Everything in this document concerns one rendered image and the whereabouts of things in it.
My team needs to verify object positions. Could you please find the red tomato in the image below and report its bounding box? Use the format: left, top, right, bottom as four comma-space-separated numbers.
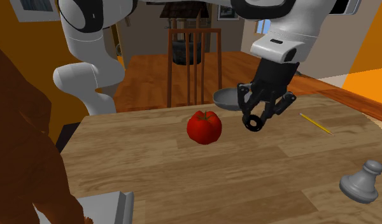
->
186, 109, 223, 146

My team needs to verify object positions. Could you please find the white framed wall picture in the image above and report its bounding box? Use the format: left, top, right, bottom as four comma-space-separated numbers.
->
9, 0, 62, 23

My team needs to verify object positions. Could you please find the wooden table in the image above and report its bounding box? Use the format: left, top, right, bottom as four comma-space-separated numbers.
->
60, 93, 382, 224

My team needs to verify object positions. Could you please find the brown rough figure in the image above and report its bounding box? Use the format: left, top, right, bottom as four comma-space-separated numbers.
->
0, 40, 95, 224

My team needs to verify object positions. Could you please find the yellow pencil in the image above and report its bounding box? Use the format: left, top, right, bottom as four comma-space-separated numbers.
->
299, 113, 336, 137

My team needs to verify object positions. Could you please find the window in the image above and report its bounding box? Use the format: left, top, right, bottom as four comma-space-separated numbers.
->
255, 19, 272, 35

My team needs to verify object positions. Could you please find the grey bowl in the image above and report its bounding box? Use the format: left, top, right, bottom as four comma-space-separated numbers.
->
212, 87, 251, 112

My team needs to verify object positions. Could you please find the wooden chair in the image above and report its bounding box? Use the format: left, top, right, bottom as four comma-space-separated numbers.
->
166, 27, 223, 109

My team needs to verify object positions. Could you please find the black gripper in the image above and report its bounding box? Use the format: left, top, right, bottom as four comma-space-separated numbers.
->
236, 58, 301, 124

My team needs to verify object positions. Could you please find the small dark wall picture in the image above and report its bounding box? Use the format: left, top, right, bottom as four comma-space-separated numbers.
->
216, 4, 241, 22

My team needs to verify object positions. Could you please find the grey chess pawn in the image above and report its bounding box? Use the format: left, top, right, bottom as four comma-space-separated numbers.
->
339, 159, 382, 204

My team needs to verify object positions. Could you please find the grey box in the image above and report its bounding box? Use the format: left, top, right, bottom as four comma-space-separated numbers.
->
75, 191, 135, 224

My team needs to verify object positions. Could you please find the black pot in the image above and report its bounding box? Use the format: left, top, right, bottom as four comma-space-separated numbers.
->
172, 39, 203, 66

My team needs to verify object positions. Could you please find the black ring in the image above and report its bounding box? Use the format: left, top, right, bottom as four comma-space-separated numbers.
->
243, 113, 267, 133

